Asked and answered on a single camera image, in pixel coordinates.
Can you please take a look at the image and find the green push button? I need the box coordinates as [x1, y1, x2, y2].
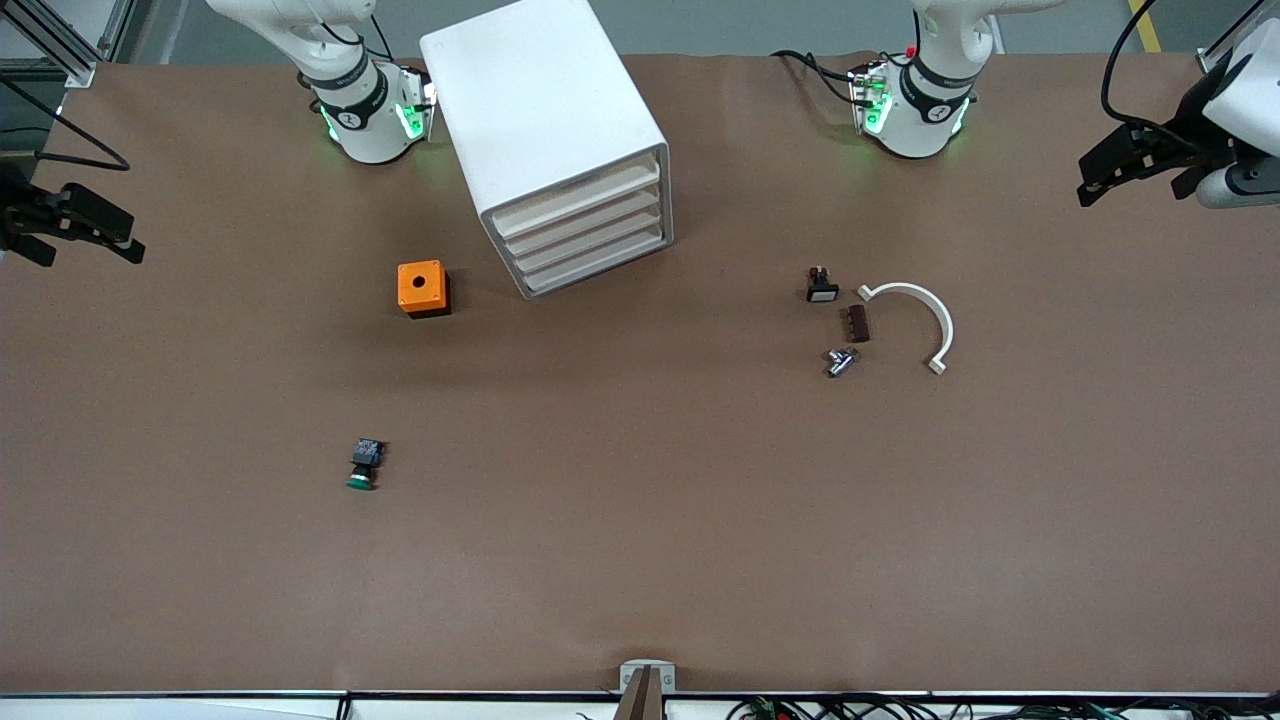
[346, 438, 387, 492]

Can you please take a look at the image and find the white drawer cabinet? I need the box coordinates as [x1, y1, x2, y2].
[419, 0, 674, 301]

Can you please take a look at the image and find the white table edge strip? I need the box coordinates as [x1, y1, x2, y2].
[0, 690, 1280, 720]

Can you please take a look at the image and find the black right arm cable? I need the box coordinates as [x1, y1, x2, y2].
[0, 75, 132, 172]

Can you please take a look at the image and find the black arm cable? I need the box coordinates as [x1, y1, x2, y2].
[1100, 0, 1271, 136]
[0, 75, 132, 172]

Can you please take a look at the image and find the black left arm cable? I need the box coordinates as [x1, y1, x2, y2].
[1100, 0, 1271, 136]

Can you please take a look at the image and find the aluminium frame profile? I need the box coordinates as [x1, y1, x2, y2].
[0, 0, 136, 89]
[1198, 0, 1269, 73]

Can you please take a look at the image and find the white curved plastic bracket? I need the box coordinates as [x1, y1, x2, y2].
[857, 282, 955, 376]

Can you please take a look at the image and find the black base cable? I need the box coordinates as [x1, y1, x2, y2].
[771, 48, 863, 103]

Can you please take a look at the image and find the orange button enclosure box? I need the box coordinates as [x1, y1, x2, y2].
[397, 260, 451, 319]

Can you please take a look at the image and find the black cable bundle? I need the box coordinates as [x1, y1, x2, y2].
[725, 695, 1280, 720]

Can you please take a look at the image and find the grey metal edge bracket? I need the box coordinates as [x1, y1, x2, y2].
[619, 660, 677, 695]

